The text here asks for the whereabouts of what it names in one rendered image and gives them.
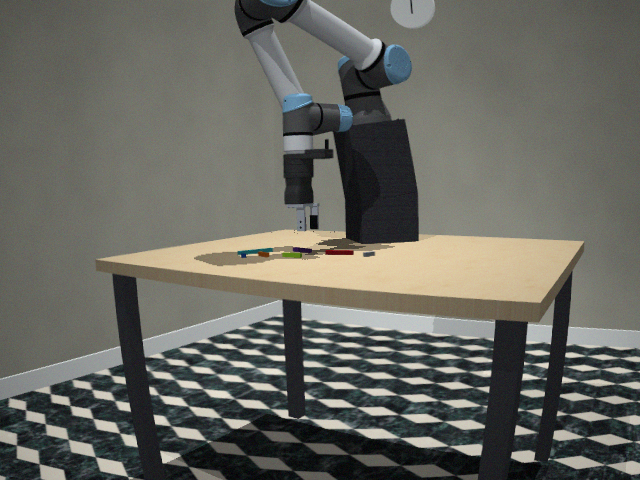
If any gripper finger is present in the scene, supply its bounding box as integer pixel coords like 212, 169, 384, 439
287, 204, 306, 231
305, 203, 319, 229

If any turquoise rod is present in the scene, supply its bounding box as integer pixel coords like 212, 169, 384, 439
238, 248, 273, 255

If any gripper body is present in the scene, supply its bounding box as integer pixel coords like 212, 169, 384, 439
283, 135, 333, 204

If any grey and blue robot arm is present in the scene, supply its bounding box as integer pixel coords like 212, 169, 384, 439
234, 0, 412, 137

